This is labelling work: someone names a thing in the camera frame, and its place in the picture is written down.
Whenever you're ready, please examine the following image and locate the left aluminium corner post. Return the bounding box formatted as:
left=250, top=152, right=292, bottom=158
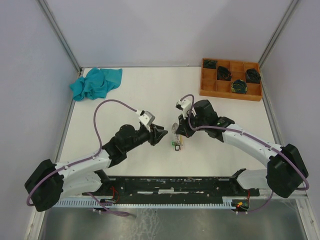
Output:
left=36, top=0, right=82, bottom=74

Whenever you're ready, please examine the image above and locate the purple cable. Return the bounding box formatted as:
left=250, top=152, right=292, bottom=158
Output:
left=179, top=94, right=311, bottom=216
left=26, top=99, right=141, bottom=218

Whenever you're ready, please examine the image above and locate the wooden compartment tray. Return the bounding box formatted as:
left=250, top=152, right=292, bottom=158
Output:
left=199, top=58, right=263, bottom=102

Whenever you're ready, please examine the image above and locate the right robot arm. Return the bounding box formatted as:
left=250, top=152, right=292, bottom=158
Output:
left=175, top=99, right=310, bottom=198

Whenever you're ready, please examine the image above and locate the teal cloth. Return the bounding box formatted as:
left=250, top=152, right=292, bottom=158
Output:
left=69, top=67, right=123, bottom=102

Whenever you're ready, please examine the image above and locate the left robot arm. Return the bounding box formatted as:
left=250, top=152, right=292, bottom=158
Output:
left=24, top=124, right=168, bottom=212

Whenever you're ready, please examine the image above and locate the dark rolled sock right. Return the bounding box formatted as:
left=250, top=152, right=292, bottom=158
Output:
left=245, top=68, right=261, bottom=84

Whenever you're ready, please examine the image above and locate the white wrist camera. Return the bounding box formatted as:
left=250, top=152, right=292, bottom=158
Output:
left=175, top=99, right=192, bottom=119
left=136, top=110, right=156, bottom=130

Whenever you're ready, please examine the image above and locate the dark rolled sock top-left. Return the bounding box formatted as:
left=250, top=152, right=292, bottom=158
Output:
left=203, top=58, right=218, bottom=70

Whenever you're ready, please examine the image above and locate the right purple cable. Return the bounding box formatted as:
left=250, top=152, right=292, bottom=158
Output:
left=179, top=94, right=311, bottom=216

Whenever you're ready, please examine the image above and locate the right aluminium corner post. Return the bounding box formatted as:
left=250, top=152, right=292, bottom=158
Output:
left=258, top=0, right=301, bottom=68

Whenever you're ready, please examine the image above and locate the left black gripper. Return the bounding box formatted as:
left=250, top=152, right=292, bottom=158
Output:
left=124, top=123, right=168, bottom=153

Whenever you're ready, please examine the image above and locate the dark rolled sock blue-yellow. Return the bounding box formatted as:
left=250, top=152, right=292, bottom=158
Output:
left=231, top=79, right=248, bottom=94

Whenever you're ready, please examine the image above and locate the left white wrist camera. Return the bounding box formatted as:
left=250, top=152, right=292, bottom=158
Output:
left=136, top=110, right=156, bottom=130

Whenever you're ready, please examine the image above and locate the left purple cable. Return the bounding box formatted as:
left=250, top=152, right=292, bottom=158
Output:
left=26, top=99, right=141, bottom=218

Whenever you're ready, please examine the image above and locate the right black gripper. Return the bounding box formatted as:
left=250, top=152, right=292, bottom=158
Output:
left=175, top=110, right=207, bottom=139

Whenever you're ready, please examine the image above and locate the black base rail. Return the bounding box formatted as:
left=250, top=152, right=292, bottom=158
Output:
left=92, top=169, right=260, bottom=204

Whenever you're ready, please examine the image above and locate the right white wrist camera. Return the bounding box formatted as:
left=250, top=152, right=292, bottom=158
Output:
left=175, top=99, right=192, bottom=119

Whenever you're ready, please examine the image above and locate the white cable duct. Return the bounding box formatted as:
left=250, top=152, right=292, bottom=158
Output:
left=54, top=197, right=236, bottom=210

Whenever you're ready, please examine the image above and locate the aluminium corner post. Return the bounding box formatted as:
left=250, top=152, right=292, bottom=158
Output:
left=258, top=0, right=301, bottom=68
left=36, top=0, right=82, bottom=74

